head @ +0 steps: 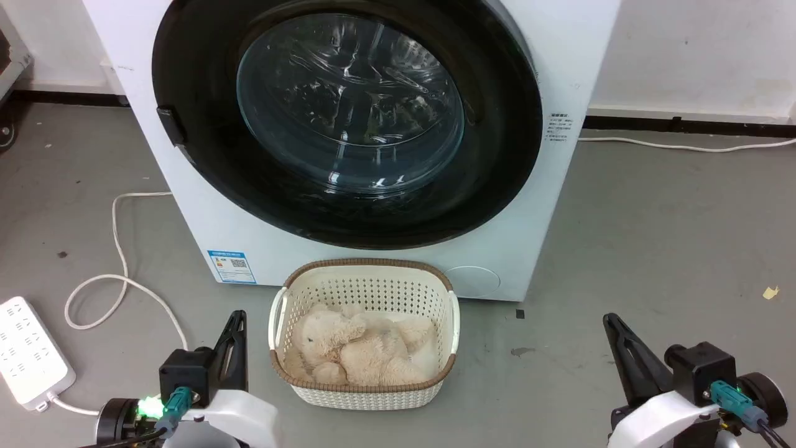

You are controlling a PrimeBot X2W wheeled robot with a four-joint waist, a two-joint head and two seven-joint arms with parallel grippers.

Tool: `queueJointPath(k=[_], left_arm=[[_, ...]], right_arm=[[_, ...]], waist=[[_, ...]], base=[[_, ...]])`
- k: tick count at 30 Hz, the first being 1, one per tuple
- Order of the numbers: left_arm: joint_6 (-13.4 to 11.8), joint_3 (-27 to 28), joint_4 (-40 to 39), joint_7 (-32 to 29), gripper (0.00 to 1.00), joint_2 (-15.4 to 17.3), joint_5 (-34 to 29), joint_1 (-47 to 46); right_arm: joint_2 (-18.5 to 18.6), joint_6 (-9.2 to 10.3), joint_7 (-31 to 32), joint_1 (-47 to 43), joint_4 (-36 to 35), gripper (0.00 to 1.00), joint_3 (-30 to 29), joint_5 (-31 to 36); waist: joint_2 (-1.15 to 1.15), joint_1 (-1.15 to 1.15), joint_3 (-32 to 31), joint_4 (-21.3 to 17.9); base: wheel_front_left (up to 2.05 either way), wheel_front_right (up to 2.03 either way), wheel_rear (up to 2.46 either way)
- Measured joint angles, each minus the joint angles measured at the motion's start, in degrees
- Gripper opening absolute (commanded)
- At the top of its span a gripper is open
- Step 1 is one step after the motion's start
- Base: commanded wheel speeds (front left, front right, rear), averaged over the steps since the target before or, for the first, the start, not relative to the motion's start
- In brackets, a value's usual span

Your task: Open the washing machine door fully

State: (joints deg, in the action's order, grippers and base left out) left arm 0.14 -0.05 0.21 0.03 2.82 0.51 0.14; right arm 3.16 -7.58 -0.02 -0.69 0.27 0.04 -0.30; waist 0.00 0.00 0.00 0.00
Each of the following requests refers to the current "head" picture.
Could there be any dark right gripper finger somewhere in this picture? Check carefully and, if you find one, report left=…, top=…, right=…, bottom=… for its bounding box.
left=602, top=313, right=655, bottom=409
left=611, top=315, right=677, bottom=400

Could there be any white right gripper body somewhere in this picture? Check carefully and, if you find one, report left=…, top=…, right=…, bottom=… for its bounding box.
left=607, top=391, right=726, bottom=448

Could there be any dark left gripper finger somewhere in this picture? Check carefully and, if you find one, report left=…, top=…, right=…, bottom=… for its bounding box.
left=213, top=310, right=240, bottom=393
left=238, top=311, right=249, bottom=391

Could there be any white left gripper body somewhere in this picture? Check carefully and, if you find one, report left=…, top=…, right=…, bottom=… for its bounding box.
left=163, top=388, right=282, bottom=448

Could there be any white front-load washing machine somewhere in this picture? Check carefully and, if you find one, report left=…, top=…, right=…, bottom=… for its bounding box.
left=83, top=0, right=622, bottom=304

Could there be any black round glass washer door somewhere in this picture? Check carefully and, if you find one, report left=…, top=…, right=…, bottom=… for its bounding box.
left=151, top=0, right=544, bottom=251

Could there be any blue energy label sticker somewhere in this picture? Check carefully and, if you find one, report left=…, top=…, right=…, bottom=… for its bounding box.
left=207, top=250, right=257, bottom=285

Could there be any beige plush toy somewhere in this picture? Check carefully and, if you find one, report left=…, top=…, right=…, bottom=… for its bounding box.
left=283, top=303, right=440, bottom=386

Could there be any white brown-rimmed laundry basket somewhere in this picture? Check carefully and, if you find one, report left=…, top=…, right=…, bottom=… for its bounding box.
left=268, top=258, right=461, bottom=411

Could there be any round white filter cover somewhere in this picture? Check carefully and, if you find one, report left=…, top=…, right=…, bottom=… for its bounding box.
left=445, top=266, right=502, bottom=299

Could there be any white power strip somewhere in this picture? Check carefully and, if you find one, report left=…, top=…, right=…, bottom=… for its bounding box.
left=0, top=296, right=76, bottom=413

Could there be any small black text sticker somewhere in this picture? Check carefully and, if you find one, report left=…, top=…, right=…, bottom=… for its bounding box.
left=545, top=113, right=572, bottom=143

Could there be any grey shelf cart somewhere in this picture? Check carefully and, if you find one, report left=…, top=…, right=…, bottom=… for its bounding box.
left=0, top=25, right=35, bottom=104

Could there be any teal plug left gripper cable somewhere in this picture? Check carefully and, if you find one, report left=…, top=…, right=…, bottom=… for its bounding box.
left=93, top=386, right=195, bottom=448

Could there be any teal plug gripper cable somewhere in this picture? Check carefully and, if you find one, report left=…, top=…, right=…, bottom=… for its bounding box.
left=93, top=386, right=195, bottom=448
left=710, top=380, right=794, bottom=448

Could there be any teal plug right gripper cable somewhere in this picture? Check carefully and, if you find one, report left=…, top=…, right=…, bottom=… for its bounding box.
left=710, top=380, right=794, bottom=448

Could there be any white looped power cable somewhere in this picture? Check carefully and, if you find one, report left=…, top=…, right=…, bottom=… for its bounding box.
left=37, top=191, right=189, bottom=416

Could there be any long white floor cable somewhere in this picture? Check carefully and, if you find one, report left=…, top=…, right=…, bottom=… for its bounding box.
left=578, top=136, right=796, bottom=154

